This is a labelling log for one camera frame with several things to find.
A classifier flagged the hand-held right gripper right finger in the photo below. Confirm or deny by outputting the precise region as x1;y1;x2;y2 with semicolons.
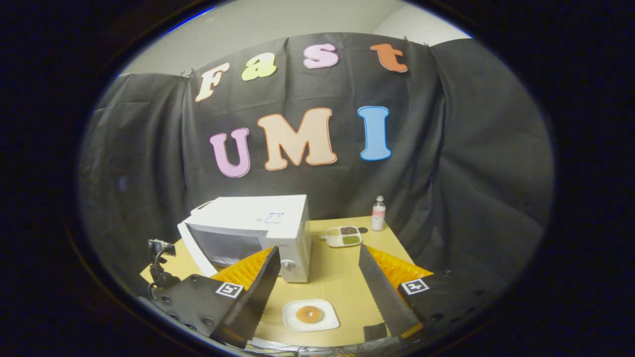
358;244;489;343

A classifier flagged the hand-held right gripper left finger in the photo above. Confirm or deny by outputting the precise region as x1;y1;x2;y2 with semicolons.
149;245;282;349

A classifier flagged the brown glazed donut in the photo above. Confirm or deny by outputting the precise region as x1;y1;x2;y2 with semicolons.
296;305;324;324

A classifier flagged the white microwave oven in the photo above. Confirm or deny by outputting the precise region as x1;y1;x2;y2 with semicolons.
177;194;312;284

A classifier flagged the small black block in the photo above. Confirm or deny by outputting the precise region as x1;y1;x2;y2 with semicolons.
364;323;388;343

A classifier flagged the white square plate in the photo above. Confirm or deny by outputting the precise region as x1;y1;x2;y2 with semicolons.
283;299;340;332

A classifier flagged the white divided bean tray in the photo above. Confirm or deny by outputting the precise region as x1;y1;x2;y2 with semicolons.
325;226;363;248

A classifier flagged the clear bottle pink label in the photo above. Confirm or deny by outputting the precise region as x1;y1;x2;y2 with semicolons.
371;195;386;232

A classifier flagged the black backdrop cloth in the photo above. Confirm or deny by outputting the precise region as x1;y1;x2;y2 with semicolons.
77;32;555;298

